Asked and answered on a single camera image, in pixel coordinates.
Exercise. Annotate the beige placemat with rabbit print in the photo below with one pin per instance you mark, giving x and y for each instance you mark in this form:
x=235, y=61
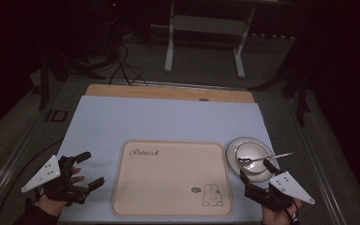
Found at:
x=172, y=179

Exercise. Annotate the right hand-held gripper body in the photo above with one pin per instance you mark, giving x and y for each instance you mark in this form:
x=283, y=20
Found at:
x=289, y=187

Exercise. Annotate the metal floor rail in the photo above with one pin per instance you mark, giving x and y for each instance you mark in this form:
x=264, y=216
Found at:
x=181, y=85

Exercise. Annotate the white desk frame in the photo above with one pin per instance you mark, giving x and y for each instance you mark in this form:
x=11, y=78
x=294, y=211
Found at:
x=206, y=25

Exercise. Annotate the white plate with dark rim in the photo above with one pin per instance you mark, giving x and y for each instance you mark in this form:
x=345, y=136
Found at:
x=232, y=156

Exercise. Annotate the light blue table mat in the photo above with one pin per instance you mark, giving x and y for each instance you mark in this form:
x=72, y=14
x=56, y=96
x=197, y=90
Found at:
x=112, y=125

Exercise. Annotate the black floor socket box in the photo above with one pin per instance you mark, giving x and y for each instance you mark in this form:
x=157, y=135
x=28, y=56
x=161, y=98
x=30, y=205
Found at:
x=57, y=116

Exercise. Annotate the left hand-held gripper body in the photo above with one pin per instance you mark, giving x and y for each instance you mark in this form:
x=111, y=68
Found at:
x=45, y=175

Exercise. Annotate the small white bowl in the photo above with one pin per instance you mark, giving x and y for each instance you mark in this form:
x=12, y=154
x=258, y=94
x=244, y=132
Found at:
x=253, y=151

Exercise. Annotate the metal spoon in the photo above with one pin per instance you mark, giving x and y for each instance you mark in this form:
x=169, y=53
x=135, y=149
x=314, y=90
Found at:
x=247, y=160

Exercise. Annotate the black metal stand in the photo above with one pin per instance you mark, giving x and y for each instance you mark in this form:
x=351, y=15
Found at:
x=301, y=93
x=45, y=81

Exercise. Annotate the person's right hand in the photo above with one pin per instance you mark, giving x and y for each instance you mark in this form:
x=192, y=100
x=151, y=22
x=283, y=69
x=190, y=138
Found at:
x=275, y=217

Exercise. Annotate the person's left hand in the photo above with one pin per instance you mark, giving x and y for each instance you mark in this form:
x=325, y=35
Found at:
x=52, y=204

